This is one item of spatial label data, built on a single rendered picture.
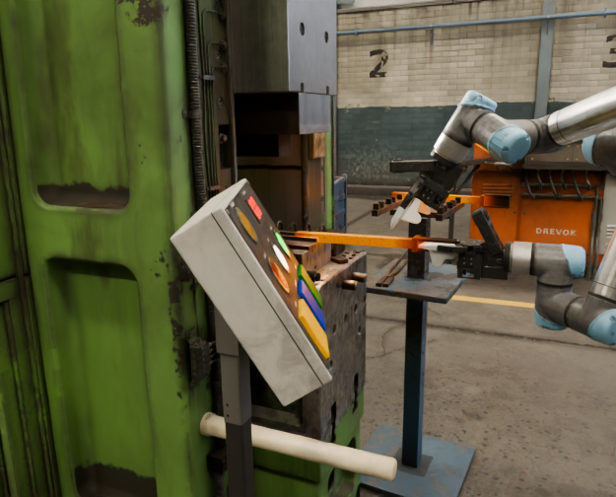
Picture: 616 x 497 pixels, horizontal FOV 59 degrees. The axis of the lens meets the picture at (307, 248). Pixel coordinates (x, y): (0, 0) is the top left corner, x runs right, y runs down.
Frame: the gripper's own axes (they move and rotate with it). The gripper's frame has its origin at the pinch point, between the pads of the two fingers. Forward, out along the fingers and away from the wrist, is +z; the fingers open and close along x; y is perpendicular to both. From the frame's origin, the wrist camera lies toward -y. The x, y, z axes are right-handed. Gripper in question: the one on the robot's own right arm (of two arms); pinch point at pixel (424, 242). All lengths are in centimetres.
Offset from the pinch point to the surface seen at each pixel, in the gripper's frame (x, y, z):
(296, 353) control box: -69, 0, 3
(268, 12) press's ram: -17, -53, 32
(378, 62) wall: 753, -111, 234
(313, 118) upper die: -3.5, -30.3, 27.4
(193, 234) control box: -75, -17, 14
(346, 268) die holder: 3.5, 9.6, 21.7
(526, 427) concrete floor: 97, 101, -26
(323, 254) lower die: 2.0, 5.8, 27.7
